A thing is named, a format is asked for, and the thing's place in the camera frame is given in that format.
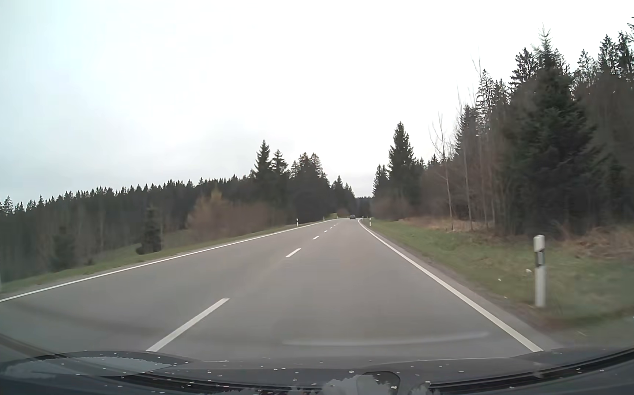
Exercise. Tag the grey asphalt road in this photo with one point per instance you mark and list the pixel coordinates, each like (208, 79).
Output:
(344, 285)

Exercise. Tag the car's own bonnet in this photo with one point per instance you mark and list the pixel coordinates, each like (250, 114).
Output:
(317, 378)

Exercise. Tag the small conifer tree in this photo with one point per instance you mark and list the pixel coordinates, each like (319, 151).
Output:
(150, 233)

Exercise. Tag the brown leafless bushes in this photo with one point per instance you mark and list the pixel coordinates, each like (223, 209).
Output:
(229, 216)

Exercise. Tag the road markings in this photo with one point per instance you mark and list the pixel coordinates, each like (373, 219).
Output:
(189, 325)

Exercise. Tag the dark conifer wood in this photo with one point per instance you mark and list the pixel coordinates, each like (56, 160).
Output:
(103, 214)
(558, 153)

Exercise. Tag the grass verge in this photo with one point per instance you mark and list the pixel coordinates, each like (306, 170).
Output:
(514, 263)
(114, 258)

